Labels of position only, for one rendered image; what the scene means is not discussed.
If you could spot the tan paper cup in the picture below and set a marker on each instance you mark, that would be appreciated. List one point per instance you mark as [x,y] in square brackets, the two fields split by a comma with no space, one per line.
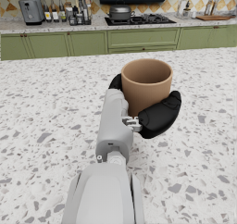
[146,84]

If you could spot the green kitchen cabinets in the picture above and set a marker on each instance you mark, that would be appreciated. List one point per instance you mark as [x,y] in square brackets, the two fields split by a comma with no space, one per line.
[117,42]

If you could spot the black gas stove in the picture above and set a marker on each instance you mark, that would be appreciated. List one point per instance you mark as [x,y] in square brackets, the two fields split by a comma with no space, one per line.
[140,19]

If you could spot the dark cooking pot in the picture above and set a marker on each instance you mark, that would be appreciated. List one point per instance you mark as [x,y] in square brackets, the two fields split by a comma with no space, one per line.
[120,12]

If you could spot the black condiment rack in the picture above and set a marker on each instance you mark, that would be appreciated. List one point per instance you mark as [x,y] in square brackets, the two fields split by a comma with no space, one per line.
[81,13]

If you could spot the dark glass bottle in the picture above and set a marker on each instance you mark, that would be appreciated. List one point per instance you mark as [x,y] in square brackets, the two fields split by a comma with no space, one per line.
[54,10]
[47,11]
[62,10]

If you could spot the clear glass jar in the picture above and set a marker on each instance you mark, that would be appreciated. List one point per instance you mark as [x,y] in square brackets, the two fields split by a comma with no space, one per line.
[186,11]

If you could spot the silver toaster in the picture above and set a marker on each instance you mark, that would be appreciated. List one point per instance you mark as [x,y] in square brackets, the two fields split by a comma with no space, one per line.
[31,11]

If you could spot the wooden cutting board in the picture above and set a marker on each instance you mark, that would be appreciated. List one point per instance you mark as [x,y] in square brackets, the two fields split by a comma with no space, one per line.
[214,17]

